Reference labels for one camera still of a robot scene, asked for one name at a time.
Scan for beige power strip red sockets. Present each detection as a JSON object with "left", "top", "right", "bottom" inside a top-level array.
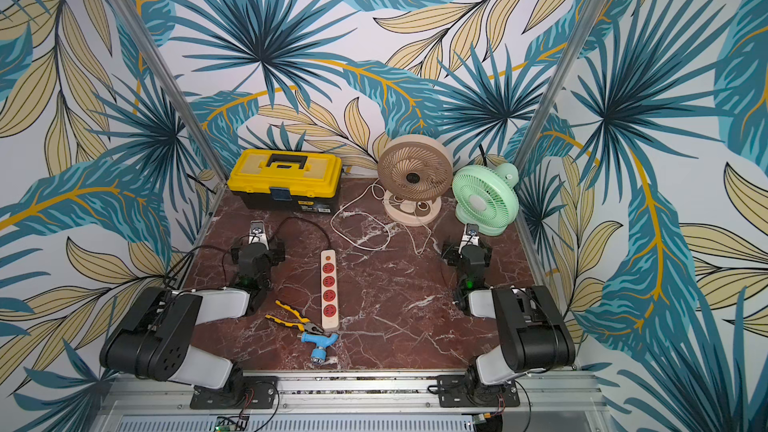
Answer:
[{"left": 320, "top": 249, "right": 340, "bottom": 332}]

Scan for white fan cable with plug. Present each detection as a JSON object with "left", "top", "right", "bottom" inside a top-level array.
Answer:
[{"left": 328, "top": 176, "right": 442, "bottom": 256}]

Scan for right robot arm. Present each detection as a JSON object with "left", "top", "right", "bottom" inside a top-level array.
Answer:
[{"left": 437, "top": 224, "right": 576, "bottom": 407}]

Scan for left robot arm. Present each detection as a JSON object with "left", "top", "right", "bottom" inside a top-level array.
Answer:
[{"left": 99, "top": 221, "right": 285, "bottom": 391}]

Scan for green desk fan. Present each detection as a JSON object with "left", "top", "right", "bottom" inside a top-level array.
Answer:
[{"left": 452, "top": 163, "right": 520, "bottom": 237}]

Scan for beige round desk fan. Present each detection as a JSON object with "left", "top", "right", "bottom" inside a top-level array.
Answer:
[{"left": 377, "top": 134, "right": 453, "bottom": 227}]

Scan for yellow black pliers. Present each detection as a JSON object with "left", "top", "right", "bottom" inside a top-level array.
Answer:
[{"left": 264, "top": 300, "right": 325, "bottom": 335}]

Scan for yellow black toolbox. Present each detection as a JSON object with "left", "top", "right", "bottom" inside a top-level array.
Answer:
[{"left": 227, "top": 149, "right": 342, "bottom": 215}]

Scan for blue plastic faucet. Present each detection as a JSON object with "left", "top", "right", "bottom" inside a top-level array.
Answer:
[{"left": 301, "top": 332, "right": 339, "bottom": 365}]

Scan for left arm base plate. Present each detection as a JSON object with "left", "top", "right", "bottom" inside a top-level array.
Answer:
[{"left": 190, "top": 376, "right": 279, "bottom": 410}]

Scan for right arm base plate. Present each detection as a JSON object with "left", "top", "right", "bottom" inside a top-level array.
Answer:
[{"left": 427, "top": 374, "right": 520, "bottom": 409}]

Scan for left aluminium frame post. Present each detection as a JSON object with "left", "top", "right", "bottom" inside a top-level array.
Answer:
[{"left": 108, "top": 0, "right": 229, "bottom": 182}]

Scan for aluminium frame post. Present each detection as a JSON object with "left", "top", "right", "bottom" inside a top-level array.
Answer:
[
  {"left": 108, "top": 0, "right": 229, "bottom": 182},
  {"left": 512, "top": 0, "right": 631, "bottom": 172}
]

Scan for aluminium front rail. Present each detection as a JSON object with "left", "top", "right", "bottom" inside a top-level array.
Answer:
[{"left": 91, "top": 370, "right": 617, "bottom": 431}]

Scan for right aluminium frame post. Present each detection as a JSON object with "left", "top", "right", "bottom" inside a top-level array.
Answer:
[{"left": 512, "top": 0, "right": 631, "bottom": 172}]

